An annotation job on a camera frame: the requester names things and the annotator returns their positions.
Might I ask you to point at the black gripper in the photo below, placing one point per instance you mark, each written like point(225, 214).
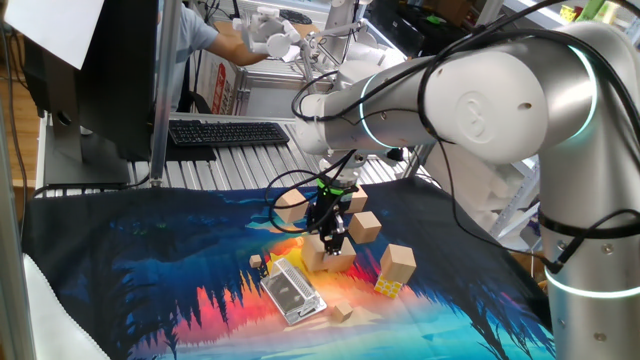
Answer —
point(327, 210)

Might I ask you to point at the black round disc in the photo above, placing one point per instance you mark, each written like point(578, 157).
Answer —
point(295, 16)

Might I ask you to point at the person forearm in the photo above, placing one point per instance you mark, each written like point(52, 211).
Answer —
point(235, 50)

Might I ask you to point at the Rubik's cube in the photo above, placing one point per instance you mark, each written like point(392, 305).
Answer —
point(387, 287)

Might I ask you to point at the cardboard box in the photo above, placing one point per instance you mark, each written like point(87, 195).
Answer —
point(527, 262)

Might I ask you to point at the white foam pieces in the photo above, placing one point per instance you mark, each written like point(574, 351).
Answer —
point(470, 185)

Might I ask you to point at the white paper sheet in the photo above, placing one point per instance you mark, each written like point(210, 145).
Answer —
point(55, 25)

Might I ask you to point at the colourful forest print cloth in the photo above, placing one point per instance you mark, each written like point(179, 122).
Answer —
point(150, 260)

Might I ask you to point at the grey frame post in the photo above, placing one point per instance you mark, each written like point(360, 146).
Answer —
point(12, 275)

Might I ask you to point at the silver metal mesh holder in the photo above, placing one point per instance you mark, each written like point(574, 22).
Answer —
point(290, 297)

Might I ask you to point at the black computer monitor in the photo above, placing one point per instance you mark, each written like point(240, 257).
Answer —
point(120, 75)

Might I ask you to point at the black keyboard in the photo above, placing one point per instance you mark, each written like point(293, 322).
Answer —
point(225, 134)

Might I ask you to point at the white metal shelf rack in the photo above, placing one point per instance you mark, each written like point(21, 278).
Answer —
point(537, 10)

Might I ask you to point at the small wooden cube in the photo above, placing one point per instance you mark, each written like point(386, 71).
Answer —
point(255, 261)
point(342, 312)

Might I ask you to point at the aluminium vertical post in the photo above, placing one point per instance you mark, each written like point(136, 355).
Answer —
point(165, 100)

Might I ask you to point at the green yellow bottles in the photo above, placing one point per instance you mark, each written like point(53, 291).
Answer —
point(592, 10)

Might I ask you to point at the person in blue shirt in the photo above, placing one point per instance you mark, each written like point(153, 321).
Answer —
point(192, 30)

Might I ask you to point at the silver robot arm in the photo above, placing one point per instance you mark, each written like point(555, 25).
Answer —
point(500, 110)

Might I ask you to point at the large wooden cube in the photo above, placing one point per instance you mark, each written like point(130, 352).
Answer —
point(360, 200)
point(346, 261)
point(364, 227)
point(311, 256)
point(397, 265)
point(292, 210)

